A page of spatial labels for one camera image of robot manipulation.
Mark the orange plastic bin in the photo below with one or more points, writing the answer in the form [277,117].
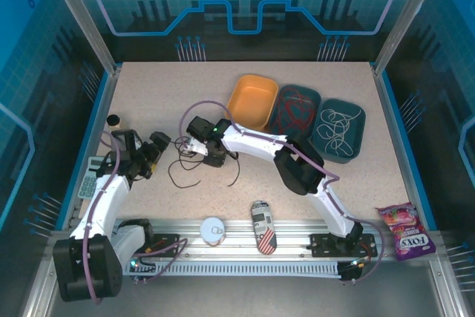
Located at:
[252,98]

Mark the purple candy bag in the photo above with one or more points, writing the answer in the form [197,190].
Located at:
[408,235]

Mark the aluminium mounting rail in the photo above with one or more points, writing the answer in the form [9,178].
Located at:
[293,237]

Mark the small black capped jar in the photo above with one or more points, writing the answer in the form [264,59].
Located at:
[113,119]

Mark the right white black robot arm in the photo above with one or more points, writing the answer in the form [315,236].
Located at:
[256,142]

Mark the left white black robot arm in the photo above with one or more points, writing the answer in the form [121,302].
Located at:
[104,205]

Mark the teal plastic bin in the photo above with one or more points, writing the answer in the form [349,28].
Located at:
[318,96]
[356,146]

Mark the grey calculator green keys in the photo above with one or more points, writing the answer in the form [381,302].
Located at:
[88,183]

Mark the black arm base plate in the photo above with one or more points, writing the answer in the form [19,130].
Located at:
[167,242]
[326,244]

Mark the newspaper print flag can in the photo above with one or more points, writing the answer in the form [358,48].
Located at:
[263,228]

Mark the aluminium frame post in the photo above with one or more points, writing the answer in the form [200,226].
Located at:
[85,16]
[404,16]

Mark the white pull-tab tin can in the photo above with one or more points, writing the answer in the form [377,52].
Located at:
[211,231]

